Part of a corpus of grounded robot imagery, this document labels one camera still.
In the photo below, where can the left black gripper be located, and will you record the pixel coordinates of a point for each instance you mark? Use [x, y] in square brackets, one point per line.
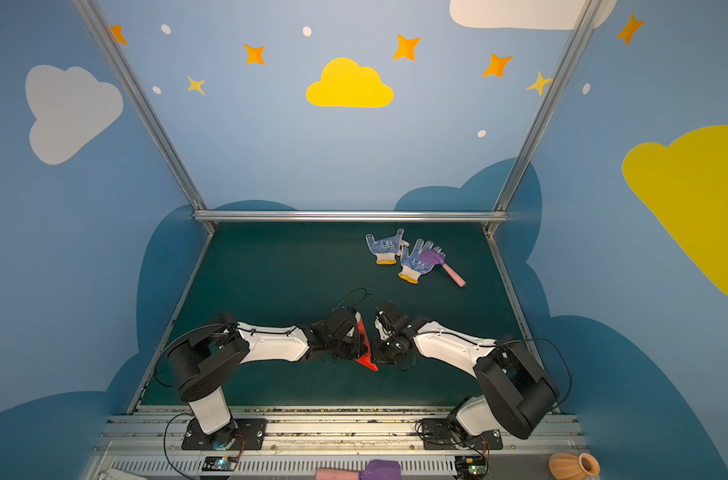
[352, 339]

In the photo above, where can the red square paper sheet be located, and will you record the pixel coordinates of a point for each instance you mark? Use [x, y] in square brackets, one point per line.
[364, 357]

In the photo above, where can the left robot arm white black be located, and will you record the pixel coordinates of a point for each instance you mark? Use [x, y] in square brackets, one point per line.
[204, 358]

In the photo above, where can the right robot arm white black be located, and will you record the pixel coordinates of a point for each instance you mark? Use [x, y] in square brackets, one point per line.
[516, 391]

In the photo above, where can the right blue dotted work glove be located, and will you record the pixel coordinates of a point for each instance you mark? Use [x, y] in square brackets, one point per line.
[413, 266]

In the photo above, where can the blue dotted work glove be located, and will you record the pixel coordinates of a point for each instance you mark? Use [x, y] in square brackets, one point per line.
[413, 266]
[387, 250]

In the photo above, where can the purple pink brush on table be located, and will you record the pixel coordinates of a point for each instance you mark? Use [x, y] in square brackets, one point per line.
[434, 257]

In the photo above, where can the left blue dotted work glove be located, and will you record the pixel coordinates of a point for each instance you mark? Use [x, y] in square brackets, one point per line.
[387, 250]

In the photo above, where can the pink purple brush front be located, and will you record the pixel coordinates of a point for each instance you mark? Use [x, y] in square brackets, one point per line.
[375, 470]

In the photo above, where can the right green circuit board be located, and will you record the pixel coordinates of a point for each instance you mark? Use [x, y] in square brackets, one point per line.
[471, 468]

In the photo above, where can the green circuit board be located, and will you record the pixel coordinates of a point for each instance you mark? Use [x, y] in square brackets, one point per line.
[471, 468]
[220, 464]

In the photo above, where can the left green circuit board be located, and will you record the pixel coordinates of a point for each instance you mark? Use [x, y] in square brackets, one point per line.
[220, 464]

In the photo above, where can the terracotta ribbed vase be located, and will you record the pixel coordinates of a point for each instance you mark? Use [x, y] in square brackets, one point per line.
[567, 466]

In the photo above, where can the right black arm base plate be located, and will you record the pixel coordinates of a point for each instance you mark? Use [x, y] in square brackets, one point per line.
[443, 434]

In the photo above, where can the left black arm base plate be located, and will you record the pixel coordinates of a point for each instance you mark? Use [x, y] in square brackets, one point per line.
[237, 435]

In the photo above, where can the rear aluminium frame bar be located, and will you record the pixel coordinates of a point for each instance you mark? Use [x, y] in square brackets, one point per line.
[348, 216]

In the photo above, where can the front aluminium rail base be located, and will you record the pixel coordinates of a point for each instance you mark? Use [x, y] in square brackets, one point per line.
[301, 440]

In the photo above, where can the right aluminium frame post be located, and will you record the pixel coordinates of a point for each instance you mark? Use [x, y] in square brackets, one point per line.
[571, 55]

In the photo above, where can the aluminium frame post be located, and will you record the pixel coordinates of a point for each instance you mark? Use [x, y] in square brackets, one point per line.
[571, 55]
[94, 19]

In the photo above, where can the left aluminium frame post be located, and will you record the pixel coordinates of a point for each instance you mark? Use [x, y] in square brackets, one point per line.
[94, 19]

